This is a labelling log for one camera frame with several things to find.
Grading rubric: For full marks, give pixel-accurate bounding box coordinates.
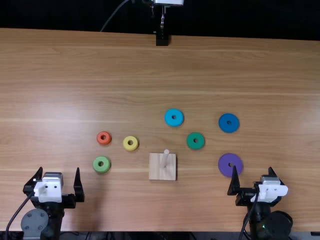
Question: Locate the black clamp stand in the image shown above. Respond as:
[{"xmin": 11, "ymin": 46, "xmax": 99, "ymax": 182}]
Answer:
[{"xmin": 152, "ymin": 4, "xmax": 170, "ymax": 47}]

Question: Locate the dark green ring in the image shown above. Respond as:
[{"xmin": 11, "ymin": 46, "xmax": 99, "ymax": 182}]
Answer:
[{"xmin": 186, "ymin": 131, "xmax": 206, "ymax": 151}]

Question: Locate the wooden peg base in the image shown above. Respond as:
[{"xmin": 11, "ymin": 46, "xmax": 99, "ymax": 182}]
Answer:
[{"xmin": 148, "ymin": 149, "xmax": 178, "ymax": 181}]

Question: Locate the silver metal box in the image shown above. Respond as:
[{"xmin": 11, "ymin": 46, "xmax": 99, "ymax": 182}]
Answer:
[{"xmin": 152, "ymin": 0, "xmax": 185, "ymax": 7}]

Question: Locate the black cable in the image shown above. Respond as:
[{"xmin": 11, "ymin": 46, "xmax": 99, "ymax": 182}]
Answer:
[
  {"xmin": 238, "ymin": 191, "xmax": 261, "ymax": 240},
  {"xmin": 5, "ymin": 191, "xmax": 36, "ymax": 233}
]

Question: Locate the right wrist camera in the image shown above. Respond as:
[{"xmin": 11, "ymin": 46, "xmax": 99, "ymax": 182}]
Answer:
[{"xmin": 250, "ymin": 174, "xmax": 289, "ymax": 203}]

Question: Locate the grey cable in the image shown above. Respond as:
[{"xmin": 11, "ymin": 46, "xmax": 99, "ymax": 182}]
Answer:
[{"xmin": 99, "ymin": 0, "xmax": 132, "ymax": 33}]

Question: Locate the orange ring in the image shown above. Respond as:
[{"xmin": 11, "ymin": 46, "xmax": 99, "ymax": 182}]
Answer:
[{"xmin": 96, "ymin": 131, "xmax": 113, "ymax": 146}]

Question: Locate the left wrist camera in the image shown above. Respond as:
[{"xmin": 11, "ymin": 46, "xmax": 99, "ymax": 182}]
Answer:
[{"xmin": 33, "ymin": 171, "xmax": 64, "ymax": 203}]

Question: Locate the light blue ring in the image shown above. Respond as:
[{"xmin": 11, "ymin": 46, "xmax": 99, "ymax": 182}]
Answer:
[{"xmin": 164, "ymin": 108, "xmax": 185, "ymax": 128}]

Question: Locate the purple ring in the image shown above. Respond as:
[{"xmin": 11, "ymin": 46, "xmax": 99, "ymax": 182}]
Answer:
[{"xmin": 217, "ymin": 152, "xmax": 244, "ymax": 178}]

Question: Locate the dark blue ring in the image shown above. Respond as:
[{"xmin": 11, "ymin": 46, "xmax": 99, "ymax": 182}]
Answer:
[{"xmin": 218, "ymin": 113, "xmax": 241, "ymax": 134}]

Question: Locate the yellow ring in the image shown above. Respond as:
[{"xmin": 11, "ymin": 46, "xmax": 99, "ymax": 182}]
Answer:
[{"xmin": 122, "ymin": 135, "xmax": 140, "ymax": 152}]

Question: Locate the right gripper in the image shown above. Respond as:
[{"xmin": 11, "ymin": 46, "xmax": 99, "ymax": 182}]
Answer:
[{"xmin": 227, "ymin": 165, "xmax": 285, "ymax": 207}]

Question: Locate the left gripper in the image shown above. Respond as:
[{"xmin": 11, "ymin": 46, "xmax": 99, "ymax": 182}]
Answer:
[{"xmin": 22, "ymin": 166, "xmax": 85, "ymax": 210}]

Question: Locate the light green ring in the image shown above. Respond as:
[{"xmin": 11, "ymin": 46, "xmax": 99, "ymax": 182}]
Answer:
[{"xmin": 92, "ymin": 156, "xmax": 112, "ymax": 174}]

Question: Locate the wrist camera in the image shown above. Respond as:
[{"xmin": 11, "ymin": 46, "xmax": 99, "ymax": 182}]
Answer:
[
  {"xmin": 250, "ymin": 174, "xmax": 289, "ymax": 203},
  {"xmin": 33, "ymin": 171, "xmax": 64, "ymax": 203}
]

